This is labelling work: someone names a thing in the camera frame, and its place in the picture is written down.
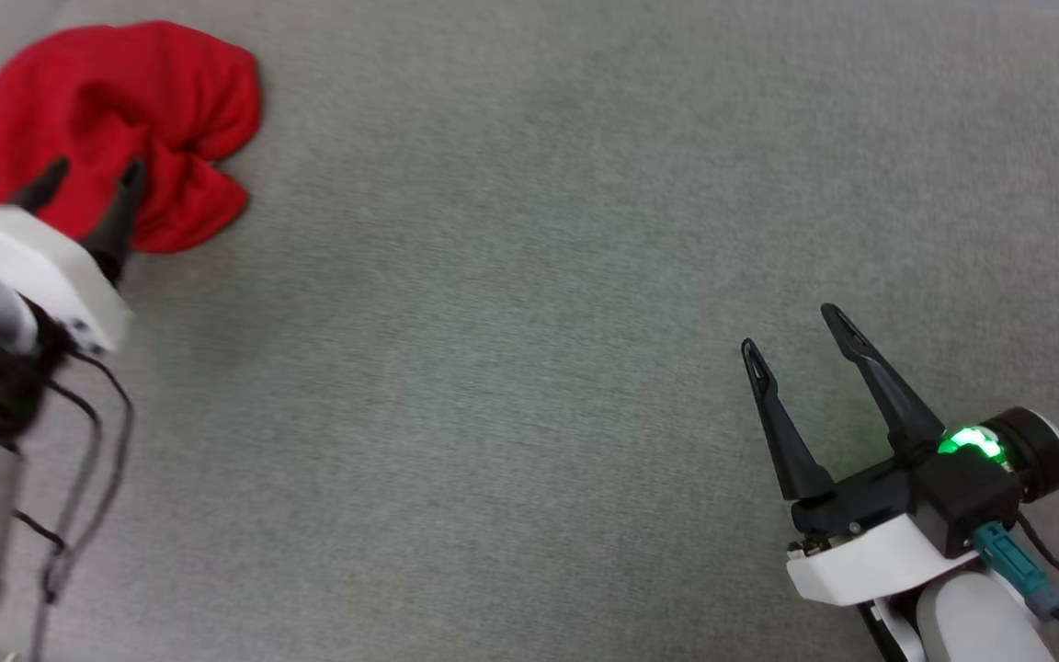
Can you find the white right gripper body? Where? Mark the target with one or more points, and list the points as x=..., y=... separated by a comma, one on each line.
x=870, y=552

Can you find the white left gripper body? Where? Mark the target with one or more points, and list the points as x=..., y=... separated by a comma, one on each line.
x=42, y=262

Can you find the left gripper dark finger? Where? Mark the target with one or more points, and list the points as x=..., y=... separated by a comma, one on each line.
x=40, y=191
x=116, y=234

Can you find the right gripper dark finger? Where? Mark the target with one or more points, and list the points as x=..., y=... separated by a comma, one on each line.
x=902, y=414
x=791, y=450

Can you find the red Bulls basketball jersey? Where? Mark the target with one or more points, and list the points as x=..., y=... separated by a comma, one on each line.
x=125, y=83

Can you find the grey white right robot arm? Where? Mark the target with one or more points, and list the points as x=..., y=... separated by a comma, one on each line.
x=971, y=625

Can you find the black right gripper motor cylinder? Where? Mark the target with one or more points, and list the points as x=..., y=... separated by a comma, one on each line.
x=1035, y=450

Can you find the grey fabric sofa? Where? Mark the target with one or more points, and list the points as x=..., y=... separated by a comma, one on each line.
x=529, y=276

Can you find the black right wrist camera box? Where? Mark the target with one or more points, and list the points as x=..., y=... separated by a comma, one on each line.
x=962, y=501

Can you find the teal right camera connector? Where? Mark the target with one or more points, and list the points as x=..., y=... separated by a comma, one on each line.
x=1012, y=561

